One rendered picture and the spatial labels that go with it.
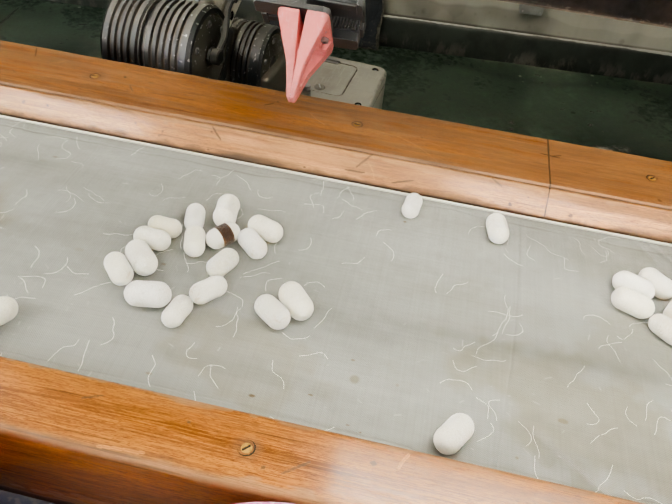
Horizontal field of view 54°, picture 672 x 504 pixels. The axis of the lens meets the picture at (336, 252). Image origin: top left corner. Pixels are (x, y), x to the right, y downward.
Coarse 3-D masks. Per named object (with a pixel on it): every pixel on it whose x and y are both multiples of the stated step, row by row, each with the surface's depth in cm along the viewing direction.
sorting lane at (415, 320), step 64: (0, 128) 69; (64, 128) 70; (0, 192) 62; (64, 192) 63; (128, 192) 63; (192, 192) 64; (256, 192) 65; (320, 192) 66; (384, 192) 67; (0, 256) 56; (64, 256) 57; (320, 256) 59; (384, 256) 60; (448, 256) 61; (512, 256) 61; (576, 256) 62; (640, 256) 63; (64, 320) 52; (128, 320) 52; (192, 320) 53; (256, 320) 53; (320, 320) 54; (384, 320) 54; (448, 320) 55; (512, 320) 55; (576, 320) 56; (640, 320) 57; (128, 384) 48; (192, 384) 48; (256, 384) 49; (320, 384) 49; (384, 384) 50; (448, 384) 50; (512, 384) 51; (576, 384) 51; (640, 384) 52; (512, 448) 47; (576, 448) 47; (640, 448) 47
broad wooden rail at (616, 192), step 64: (0, 64) 74; (64, 64) 75; (128, 64) 76; (128, 128) 70; (192, 128) 69; (256, 128) 69; (320, 128) 70; (384, 128) 71; (448, 128) 72; (448, 192) 67; (512, 192) 66; (576, 192) 66; (640, 192) 66
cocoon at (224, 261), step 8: (216, 256) 56; (224, 256) 56; (232, 256) 56; (208, 264) 55; (216, 264) 55; (224, 264) 55; (232, 264) 56; (208, 272) 55; (216, 272) 55; (224, 272) 55
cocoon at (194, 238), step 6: (192, 228) 58; (198, 228) 58; (186, 234) 58; (192, 234) 57; (198, 234) 57; (204, 234) 58; (186, 240) 57; (192, 240) 57; (198, 240) 57; (204, 240) 58; (186, 246) 57; (192, 246) 56; (198, 246) 57; (204, 246) 57; (186, 252) 57; (192, 252) 57; (198, 252) 57
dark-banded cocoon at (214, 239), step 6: (228, 222) 59; (234, 228) 58; (210, 234) 58; (216, 234) 58; (234, 234) 58; (210, 240) 58; (216, 240) 58; (222, 240) 58; (210, 246) 58; (216, 246) 58; (222, 246) 58
